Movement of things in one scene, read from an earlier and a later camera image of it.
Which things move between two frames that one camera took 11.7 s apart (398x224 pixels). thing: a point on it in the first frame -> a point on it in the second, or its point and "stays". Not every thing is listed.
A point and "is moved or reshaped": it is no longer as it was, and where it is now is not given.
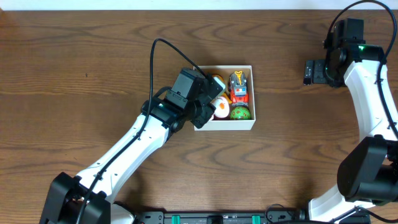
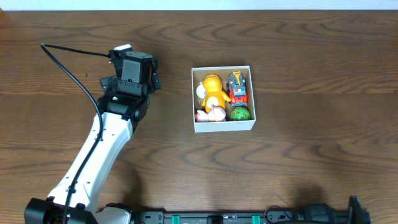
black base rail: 222,218 stays
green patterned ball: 240,113 stays
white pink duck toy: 222,107 is moved or reshaped
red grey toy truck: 238,89 stays
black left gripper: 204,115 -> 155,79
